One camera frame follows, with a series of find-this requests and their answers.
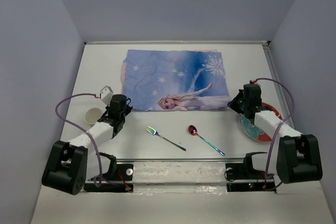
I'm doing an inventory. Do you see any pale yellow mug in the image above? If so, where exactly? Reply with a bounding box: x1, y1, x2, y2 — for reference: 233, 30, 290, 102
84, 108, 103, 126

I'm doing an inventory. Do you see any teal and red plate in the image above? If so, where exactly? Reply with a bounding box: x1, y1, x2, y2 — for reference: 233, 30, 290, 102
238, 114, 272, 143

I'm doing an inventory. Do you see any blue princess print placemat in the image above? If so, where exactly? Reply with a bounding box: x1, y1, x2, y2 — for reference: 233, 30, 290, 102
121, 50, 231, 112

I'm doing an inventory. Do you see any iridescent spoon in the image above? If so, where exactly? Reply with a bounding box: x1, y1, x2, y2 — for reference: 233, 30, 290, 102
187, 125, 225, 156

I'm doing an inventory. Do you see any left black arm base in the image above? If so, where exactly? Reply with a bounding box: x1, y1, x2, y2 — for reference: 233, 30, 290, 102
83, 163, 134, 193

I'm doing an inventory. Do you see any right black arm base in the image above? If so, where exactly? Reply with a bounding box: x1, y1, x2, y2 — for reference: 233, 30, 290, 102
224, 163, 276, 193

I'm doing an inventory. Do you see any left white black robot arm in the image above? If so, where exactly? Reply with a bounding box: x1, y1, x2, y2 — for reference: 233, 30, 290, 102
41, 94, 132, 195

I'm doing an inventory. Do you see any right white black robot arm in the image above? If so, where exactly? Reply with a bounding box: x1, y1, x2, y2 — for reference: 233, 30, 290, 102
228, 82, 323, 184

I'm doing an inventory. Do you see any iridescent fork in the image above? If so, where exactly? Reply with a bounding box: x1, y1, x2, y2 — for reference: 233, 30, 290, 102
146, 126, 186, 152

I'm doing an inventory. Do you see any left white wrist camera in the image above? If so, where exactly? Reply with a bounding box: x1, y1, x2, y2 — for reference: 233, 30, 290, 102
99, 86, 114, 106

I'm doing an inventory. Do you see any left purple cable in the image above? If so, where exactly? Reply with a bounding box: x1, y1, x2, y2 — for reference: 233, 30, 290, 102
55, 92, 132, 192

